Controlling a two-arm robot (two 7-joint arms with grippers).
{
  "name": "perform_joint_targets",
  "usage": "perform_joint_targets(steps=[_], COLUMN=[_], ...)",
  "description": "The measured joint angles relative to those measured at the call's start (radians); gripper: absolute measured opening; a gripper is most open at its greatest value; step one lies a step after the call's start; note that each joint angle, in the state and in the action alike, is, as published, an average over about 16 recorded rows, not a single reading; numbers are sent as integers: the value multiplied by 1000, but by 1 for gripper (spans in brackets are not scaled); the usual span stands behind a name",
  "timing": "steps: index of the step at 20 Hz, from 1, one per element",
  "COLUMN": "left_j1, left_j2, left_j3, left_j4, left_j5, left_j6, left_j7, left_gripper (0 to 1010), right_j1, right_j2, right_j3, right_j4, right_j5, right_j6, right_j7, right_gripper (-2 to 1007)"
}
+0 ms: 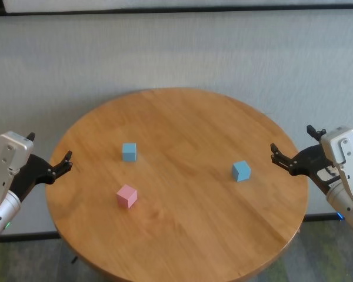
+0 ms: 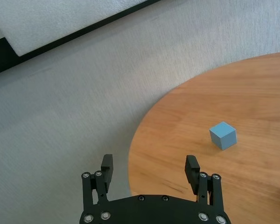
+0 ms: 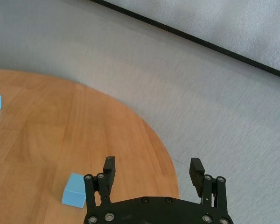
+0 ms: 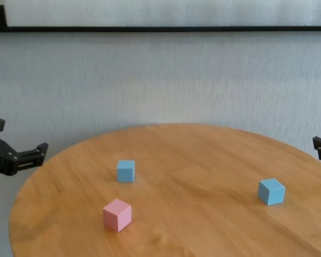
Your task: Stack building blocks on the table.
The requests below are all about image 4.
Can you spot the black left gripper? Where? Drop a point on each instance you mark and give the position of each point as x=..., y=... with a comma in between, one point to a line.
x=0, y=158

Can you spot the blue building block cube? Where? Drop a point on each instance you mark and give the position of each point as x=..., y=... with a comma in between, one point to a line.
x=271, y=192
x=125, y=172

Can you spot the pink building block cube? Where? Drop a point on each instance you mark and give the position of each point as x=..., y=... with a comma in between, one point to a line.
x=117, y=215

